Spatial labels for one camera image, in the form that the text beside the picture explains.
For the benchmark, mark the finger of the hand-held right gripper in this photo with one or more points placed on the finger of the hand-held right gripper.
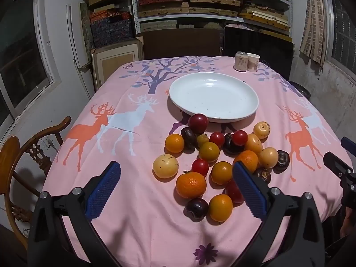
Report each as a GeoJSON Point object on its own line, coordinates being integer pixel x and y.
{"type": "Point", "coordinates": [349, 144]}
{"type": "Point", "coordinates": [335, 162]}

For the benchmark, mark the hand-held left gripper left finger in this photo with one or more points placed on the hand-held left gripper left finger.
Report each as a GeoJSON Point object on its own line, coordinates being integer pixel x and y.
{"type": "Point", "coordinates": [104, 192]}

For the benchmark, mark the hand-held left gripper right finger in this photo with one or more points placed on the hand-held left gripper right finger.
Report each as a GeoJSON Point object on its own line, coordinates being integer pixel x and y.
{"type": "Point", "coordinates": [249, 189]}

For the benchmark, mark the red tomato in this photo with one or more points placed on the red tomato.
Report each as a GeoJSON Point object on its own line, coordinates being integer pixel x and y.
{"type": "Point", "coordinates": [233, 193]}
{"type": "Point", "coordinates": [217, 139]}
{"type": "Point", "coordinates": [240, 137]}
{"type": "Point", "coordinates": [200, 167]}

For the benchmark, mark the small dark brown fruit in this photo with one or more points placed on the small dark brown fruit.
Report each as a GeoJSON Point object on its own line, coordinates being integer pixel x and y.
{"type": "Point", "coordinates": [262, 175]}

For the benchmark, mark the yellow round fruit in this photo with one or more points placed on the yellow round fruit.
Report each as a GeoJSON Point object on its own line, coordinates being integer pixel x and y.
{"type": "Point", "coordinates": [268, 157]}
{"type": "Point", "coordinates": [261, 130]}

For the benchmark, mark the dark red plum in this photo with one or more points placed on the dark red plum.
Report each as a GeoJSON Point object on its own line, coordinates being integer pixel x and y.
{"type": "Point", "coordinates": [196, 210]}
{"type": "Point", "coordinates": [198, 123]}

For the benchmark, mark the large deep orange mandarin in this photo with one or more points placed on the large deep orange mandarin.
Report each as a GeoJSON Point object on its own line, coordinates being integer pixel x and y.
{"type": "Point", "coordinates": [191, 185]}

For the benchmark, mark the pale yellow speckled fruit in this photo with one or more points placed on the pale yellow speckled fruit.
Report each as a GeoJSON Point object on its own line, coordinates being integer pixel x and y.
{"type": "Point", "coordinates": [165, 166]}

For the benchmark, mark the white plate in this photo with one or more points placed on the white plate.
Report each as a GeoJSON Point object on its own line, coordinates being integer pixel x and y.
{"type": "Point", "coordinates": [214, 97]}

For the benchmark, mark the yellow-orange oval fruit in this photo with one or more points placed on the yellow-orange oval fruit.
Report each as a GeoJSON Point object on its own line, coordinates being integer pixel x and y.
{"type": "Point", "coordinates": [253, 143]}

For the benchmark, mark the small yellow-green fruit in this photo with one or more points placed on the small yellow-green fruit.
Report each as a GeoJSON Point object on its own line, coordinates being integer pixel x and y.
{"type": "Point", "coordinates": [202, 140]}

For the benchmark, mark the pink deer print tablecloth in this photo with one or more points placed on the pink deer print tablecloth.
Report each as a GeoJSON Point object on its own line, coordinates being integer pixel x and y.
{"type": "Point", "coordinates": [155, 242]}

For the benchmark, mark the dark round object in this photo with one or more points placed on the dark round object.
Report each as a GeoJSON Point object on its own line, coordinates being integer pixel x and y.
{"type": "Point", "coordinates": [301, 89]}

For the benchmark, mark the carved wooden chair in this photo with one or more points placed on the carved wooden chair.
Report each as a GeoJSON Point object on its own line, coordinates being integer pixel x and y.
{"type": "Point", "coordinates": [11, 150]}

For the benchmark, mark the barred window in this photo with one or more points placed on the barred window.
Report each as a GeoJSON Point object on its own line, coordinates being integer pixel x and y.
{"type": "Point", "coordinates": [343, 33]}

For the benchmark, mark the paper cup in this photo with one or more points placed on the paper cup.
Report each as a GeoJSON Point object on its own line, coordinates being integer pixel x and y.
{"type": "Point", "coordinates": [253, 62]}

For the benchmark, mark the black flat screen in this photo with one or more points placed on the black flat screen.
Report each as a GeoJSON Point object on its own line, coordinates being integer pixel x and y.
{"type": "Point", "coordinates": [264, 50]}

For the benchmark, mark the beige drink can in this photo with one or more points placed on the beige drink can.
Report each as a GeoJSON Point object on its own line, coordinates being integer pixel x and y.
{"type": "Point", "coordinates": [240, 61]}

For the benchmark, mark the beige striped curtain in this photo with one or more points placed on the beige striped curtain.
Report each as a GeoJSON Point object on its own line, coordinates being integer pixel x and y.
{"type": "Point", "coordinates": [314, 19]}

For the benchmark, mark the wooden framed panel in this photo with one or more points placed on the wooden framed panel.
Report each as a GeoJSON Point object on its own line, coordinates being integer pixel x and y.
{"type": "Point", "coordinates": [116, 61]}

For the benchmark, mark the white door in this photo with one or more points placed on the white door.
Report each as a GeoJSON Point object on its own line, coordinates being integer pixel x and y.
{"type": "Point", "coordinates": [80, 47]}

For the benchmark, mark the dark brown board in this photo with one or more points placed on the dark brown board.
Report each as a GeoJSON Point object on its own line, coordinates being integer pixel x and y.
{"type": "Point", "coordinates": [178, 44]}

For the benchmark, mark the pile of patterned boxes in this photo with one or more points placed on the pile of patterned boxes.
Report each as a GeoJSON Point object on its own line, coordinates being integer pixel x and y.
{"type": "Point", "coordinates": [111, 29]}

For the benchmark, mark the white metal shelf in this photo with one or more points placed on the white metal shelf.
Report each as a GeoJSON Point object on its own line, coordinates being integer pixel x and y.
{"type": "Point", "coordinates": [133, 5]}

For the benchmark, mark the stack of flat woven boxes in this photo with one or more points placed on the stack of flat woven boxes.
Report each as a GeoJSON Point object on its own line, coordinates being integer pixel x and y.
{"type": "Point", "coordinates": [214, 1]}

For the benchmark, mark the white frame window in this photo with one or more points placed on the white frame window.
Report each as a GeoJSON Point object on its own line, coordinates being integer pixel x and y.
{"type": "Point", "coordinates": [19, 55]}

